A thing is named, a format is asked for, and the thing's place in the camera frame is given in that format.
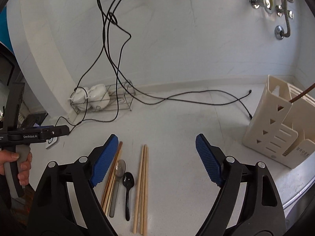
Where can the clear grey plastic spoon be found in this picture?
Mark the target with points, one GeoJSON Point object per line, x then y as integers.
{"type": "Point", "coordinates": [119, 172]}

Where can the white ceramic pot left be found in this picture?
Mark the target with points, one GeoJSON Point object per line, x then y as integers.
{"type": "Point", "coordinates": [79, 99]}

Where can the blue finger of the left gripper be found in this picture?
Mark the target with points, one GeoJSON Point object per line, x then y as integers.
{"type": "Point", "coordinates": [45, 127]}
{"type": "Point", "coordinates": [57, 131]}

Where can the beige plastic utensil holder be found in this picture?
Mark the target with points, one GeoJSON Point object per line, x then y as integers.
{"type": "Point", "coordinates": [281, 129]}

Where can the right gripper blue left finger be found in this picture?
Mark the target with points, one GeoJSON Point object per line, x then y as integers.
{"type": "Point", "coordinates": [101, 158]}

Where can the white ceramic pot right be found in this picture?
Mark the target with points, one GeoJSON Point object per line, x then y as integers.
{"type": "Point", "coordinates": [98, 97]}

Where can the metal wire rack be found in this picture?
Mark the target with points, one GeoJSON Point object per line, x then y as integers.
{"type": "Point", "coordinates": [121, 97]}

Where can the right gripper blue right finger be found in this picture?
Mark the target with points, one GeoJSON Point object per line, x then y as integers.
{"type": "Point", "coordinates": [207, 154]}

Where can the black plastic spoon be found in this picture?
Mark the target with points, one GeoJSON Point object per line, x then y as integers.
{"type": "Point", "coordinates": [128, 183]}

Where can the dark brown chopstick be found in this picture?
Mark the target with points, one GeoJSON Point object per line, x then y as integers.
{"type": "Point", "coordinates": [145, 193]}
{"type": "Point", "coordinates": [112, 171]}
{"type": "Point", "coordinates": [305, 92]}

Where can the person left hand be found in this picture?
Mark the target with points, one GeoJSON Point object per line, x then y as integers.
{"type": "Point", "coordinates": [23, 168]}

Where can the white square charger device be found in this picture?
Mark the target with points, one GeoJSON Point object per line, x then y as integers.
{"type": "Point", "coordinates": [51, 142]}

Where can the white ceramic pot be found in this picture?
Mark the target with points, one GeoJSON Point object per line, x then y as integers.
{"type": "Point", "coordinates": [79, 99]}
{"type": "Point", "coordinates": [98, 97]}

